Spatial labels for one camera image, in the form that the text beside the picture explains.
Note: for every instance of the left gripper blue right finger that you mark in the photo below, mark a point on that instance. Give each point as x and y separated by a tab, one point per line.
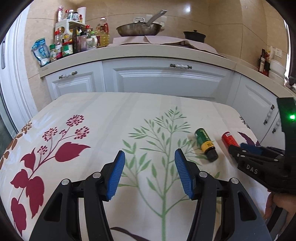
240	218

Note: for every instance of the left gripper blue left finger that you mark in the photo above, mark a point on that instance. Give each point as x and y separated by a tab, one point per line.
59	219

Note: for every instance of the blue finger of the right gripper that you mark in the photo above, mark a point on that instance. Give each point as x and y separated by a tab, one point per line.
237	153
251	148

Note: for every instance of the red small bottle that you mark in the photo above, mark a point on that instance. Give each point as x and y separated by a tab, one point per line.
229	140

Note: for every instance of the green yellow small bottle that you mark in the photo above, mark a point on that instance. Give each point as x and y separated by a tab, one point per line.
206	145

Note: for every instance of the person's right hand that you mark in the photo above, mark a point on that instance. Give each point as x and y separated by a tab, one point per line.
285	201

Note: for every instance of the stacked white bowls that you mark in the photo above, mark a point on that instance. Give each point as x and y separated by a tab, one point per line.
277	72

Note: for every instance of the dark olive oil bottle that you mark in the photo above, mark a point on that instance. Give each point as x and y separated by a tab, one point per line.
262	61

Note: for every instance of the floral tablecloth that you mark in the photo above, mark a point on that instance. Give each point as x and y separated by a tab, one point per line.
77	134

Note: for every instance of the black clay pot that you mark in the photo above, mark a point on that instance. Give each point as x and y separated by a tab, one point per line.
194	36

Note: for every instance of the pink stove cover cloth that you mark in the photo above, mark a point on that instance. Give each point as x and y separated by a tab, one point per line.
163	40

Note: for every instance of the steel wok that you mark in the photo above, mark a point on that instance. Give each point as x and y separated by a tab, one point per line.
142	28

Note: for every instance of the blue white snack bag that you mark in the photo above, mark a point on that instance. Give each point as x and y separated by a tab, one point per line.
41	52

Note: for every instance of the yellow cooking oil bottle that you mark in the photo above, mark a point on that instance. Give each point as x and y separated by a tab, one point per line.
102	33

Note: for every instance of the white spice rack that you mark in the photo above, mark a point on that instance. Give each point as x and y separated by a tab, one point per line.
66	26

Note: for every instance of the paper towel roll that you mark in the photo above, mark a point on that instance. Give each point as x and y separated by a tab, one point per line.
82	14

